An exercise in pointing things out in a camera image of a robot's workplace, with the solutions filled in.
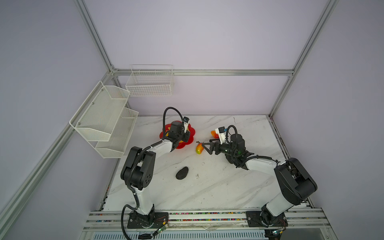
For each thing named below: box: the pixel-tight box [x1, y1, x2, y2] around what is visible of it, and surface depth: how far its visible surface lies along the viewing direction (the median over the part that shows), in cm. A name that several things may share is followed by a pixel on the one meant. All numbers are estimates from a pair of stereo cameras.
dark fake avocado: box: [175, 166, 189, 180], surface depth 89 cm
